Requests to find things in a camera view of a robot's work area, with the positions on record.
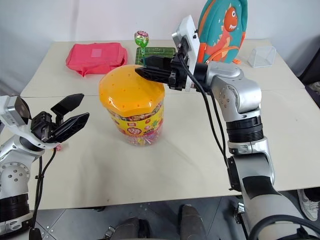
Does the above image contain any pink fabric bag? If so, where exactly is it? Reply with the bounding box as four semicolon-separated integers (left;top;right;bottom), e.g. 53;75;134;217
65;42;129;79

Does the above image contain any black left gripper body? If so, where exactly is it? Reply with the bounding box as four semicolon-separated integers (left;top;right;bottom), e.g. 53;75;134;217
30;112;58;144

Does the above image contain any dark rounded robot foot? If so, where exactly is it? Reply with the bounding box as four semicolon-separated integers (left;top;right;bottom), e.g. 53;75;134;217
179;203;209;240
106;216;151;240

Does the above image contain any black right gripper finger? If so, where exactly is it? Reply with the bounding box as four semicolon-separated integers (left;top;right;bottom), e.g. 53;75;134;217
143;55;174;70
134;65;173;85

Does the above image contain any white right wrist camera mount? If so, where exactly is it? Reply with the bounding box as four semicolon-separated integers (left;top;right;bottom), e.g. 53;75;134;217
171;14;201;93

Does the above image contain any green and pink lollipop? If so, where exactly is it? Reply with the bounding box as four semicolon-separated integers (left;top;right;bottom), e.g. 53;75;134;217
134;30;151;66

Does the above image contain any white sneaker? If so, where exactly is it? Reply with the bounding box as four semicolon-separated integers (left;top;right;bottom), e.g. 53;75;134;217
296;188;320;222

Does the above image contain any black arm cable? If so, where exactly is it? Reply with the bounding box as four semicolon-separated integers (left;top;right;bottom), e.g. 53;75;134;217
28;147;57;240
177;41;237;192

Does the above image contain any lollipop jar with orange lid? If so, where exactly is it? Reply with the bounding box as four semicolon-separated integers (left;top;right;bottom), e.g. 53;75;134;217
98;64;166;149

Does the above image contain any teal dinosaur backpack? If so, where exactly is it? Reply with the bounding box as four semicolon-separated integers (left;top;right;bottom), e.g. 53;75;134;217
196;0;249;65

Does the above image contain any green soccer field mat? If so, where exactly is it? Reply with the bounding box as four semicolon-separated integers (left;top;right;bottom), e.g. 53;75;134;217
135;46;177;66

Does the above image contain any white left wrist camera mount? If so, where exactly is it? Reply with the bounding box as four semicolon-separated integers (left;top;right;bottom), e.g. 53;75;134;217
0;94;61;151

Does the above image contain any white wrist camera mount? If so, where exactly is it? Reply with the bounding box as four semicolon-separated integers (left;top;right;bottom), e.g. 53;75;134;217
171;14;201;93
0;94;61;151

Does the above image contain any black chair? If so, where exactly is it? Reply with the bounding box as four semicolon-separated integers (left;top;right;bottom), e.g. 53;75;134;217
296;34;320;85

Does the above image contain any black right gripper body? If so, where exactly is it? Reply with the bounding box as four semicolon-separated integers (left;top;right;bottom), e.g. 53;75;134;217
168;51;191;92

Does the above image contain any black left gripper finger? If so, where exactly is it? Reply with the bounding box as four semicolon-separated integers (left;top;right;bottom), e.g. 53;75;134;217
50;93;85;124
50;112;91;145

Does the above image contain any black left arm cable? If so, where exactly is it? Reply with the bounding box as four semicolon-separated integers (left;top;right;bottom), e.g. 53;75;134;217
28;147;57;240

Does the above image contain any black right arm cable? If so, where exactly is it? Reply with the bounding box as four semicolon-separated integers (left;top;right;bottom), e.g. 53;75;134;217
177;41;237;192

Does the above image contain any clear plastic box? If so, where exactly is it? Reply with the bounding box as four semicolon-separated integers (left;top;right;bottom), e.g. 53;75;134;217
247;45;277;69

